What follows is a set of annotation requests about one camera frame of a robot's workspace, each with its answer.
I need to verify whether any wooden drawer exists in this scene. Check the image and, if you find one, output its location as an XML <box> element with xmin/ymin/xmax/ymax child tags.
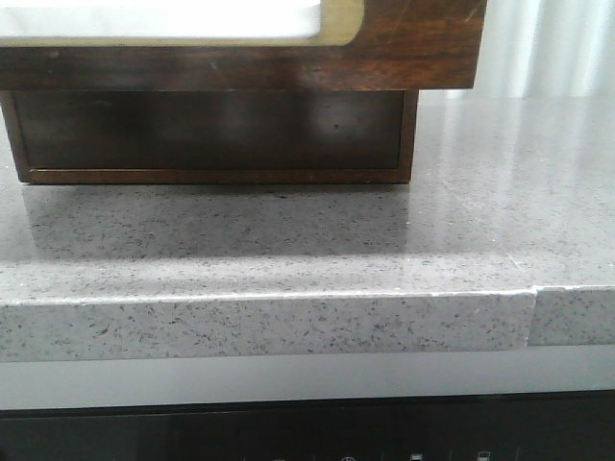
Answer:
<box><xmin>15</xmin><ymin>91</ymin><xmax>403</xmax><ymax>170</ymax></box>
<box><xmin>1</xmin><ymin>1</ymin><xmax>487</xmax><ymax>91</ymax></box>

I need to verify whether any dark wooden drawer cabinet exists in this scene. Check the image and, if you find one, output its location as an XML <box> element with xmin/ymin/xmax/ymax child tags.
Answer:
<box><xmin>1</xmin><ymin>90</ymin><xmax>418</xmax><ymax>184</ymax></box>

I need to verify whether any black appliance control panel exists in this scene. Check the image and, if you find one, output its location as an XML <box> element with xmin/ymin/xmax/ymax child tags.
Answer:
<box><xmin>1</xmin><ymin>391</ymin><xmax>614</xmax><ymax>460</ymax></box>

